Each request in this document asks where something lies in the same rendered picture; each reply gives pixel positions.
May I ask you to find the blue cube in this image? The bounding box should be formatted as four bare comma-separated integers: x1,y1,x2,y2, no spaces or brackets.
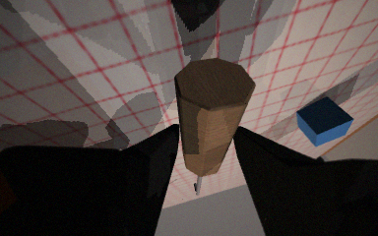
296,96,354,147

